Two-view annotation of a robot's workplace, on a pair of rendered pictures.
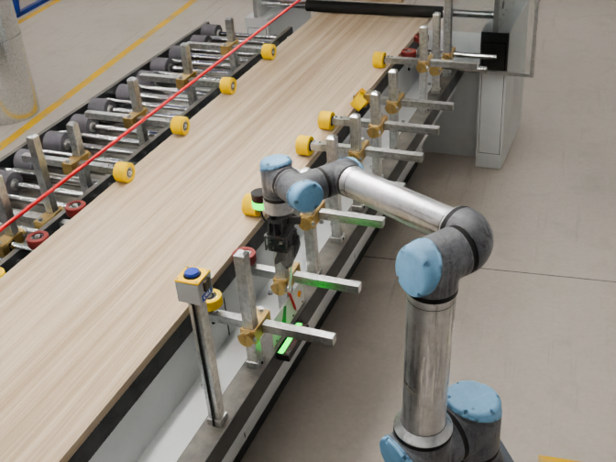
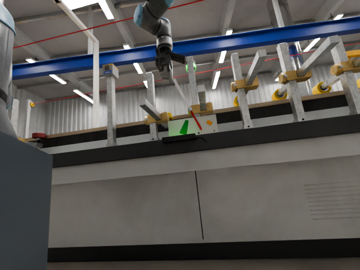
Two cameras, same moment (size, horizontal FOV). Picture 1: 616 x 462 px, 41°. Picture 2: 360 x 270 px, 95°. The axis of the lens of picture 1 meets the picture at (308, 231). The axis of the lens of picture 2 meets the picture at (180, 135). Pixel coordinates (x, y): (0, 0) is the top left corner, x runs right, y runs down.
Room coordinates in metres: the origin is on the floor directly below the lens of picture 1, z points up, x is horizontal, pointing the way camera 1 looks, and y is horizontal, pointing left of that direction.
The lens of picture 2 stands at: (1.87, -0.71, 0.54)
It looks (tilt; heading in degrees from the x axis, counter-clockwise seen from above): 12 degrees up; 74
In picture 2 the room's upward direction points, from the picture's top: 6 degrees counter-clockwise
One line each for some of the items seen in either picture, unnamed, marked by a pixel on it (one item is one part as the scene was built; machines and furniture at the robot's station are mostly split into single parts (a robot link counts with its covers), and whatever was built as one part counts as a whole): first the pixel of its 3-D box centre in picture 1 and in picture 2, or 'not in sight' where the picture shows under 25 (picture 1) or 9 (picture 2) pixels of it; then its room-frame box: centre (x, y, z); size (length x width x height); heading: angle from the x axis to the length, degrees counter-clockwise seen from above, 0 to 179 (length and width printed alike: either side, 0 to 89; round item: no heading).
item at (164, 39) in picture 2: (280, 203); (164, 45); (2.05, 0.07, 1.23); 0.10 x 0.09 x 0.05; 66
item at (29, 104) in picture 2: not in sight; (27, 135); (0.33, 2.17, 1.25); 0.09 x 0.08 x 1.10; 156
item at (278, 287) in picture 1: (285, 278); (200, 110); (2.22, 0.09, 0.85); 0.14 x 0.06 x 0.05; 156
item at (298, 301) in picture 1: (289, 311); (192, 126); (2.16, 0.09, 0.75); 0.26 x 0.01 x 0.10; 156
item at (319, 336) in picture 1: (269, 326); (157, 117); (1.99, 0.15, 0.83); 0.44 x 0.03 x 0.04; 66
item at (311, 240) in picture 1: (310, 229); (241, 93); (2.43, -0.01, 0.90); 0.04 x 0.04 x 0.48; 66
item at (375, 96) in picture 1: (376, 144); not in sight; (3.11, -0.32, 0.87); 0.04 x 0.04 x 0.48; 66
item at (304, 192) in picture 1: (301, 189); (147, 19); (1.96, 0.01, 1.32); 0.12 x 0.12 x 0.09; 30
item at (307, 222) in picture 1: (312, 214); (244, 85); (2.45, -0.02, 0.95); 0.14 x 0.06 x 0.05; 156
